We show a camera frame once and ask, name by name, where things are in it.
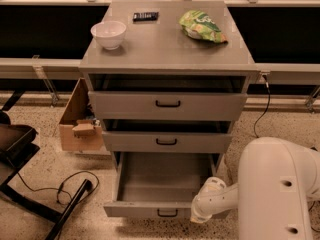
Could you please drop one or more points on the white bowl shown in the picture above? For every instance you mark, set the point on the white bowl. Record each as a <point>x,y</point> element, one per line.
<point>109,34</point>

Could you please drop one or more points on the green chip bag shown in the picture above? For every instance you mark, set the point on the green chip bag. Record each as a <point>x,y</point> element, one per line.
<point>198,25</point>

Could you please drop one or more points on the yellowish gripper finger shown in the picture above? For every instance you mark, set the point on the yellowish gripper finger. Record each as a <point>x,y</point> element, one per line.
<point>198,220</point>

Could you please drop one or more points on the black candy bar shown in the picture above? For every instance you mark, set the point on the black candy bar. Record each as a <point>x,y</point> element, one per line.
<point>145,16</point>

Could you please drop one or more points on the grey middle drawer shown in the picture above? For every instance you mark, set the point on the grey middle drawer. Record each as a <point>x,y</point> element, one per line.
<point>177,136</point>

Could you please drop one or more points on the grey drawer cabinet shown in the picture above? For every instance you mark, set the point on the grey drawer cabinet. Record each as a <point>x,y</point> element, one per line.
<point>156,56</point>

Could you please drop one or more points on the cardboard box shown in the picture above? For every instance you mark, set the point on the cardboard box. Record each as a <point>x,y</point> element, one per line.
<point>79,131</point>

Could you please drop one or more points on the grey top drawer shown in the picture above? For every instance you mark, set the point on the grey top drawer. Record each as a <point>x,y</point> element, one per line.
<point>167,106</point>

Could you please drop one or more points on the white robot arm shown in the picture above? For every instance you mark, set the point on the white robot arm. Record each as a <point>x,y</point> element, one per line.
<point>276,181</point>

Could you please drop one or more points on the grey bottom drawer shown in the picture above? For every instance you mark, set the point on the grey bottom drawer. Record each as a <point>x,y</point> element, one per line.
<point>159,185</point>

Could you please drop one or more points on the grey drawer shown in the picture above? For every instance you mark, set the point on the grey drawer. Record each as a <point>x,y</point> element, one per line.
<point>159,185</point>
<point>167,106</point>
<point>177,136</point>

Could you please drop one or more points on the black cart frame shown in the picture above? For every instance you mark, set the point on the black cart frame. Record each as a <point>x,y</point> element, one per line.
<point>16,150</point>

